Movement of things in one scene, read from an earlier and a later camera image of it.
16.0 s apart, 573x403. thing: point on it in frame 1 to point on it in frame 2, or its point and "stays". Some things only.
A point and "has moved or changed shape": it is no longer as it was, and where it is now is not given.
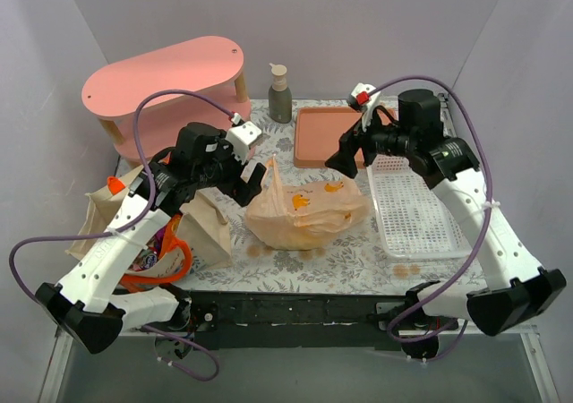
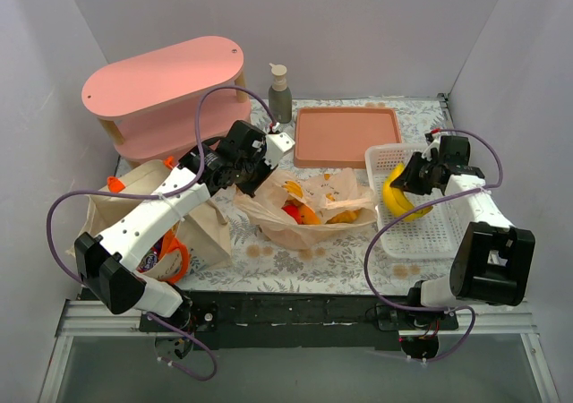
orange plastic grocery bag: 299,217 has moved or changed shape
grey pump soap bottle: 280,99 stays
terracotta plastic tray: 318,132 stays
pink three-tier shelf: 141,106 stays
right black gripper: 363,139 to 414,175
